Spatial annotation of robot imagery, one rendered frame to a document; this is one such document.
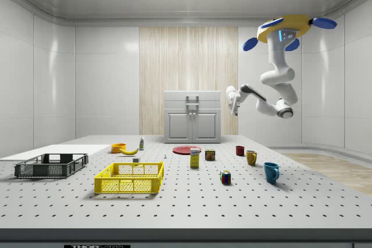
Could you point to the yellow basket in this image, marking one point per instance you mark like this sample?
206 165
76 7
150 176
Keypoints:
128 185

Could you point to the grey cube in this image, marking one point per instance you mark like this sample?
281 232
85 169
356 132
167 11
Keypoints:
136 160

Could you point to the blue mug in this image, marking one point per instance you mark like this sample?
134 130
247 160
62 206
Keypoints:
270 173

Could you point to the puzzle cube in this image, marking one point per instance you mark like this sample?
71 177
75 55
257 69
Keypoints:
225 177

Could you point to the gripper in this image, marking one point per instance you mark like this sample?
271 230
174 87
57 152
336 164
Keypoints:
234 105

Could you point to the flat-sided can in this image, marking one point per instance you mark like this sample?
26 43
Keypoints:
210 155

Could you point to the yellow mug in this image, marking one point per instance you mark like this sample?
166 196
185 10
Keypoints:
250 158

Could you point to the banana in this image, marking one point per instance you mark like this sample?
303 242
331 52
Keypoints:
129 152

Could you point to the white cabinet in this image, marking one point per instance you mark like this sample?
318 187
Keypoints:
191 120

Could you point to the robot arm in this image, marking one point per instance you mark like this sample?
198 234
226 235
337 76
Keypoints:
279 56

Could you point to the dark grey basket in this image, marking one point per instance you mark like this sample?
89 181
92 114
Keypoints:
26 170

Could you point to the small white bottle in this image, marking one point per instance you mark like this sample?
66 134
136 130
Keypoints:
141 144

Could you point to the red plate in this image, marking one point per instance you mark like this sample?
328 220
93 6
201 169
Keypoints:
183 150

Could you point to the red mug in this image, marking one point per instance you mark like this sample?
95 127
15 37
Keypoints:
239 151

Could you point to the yellow bowl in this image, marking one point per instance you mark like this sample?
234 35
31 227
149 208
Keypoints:
116 149

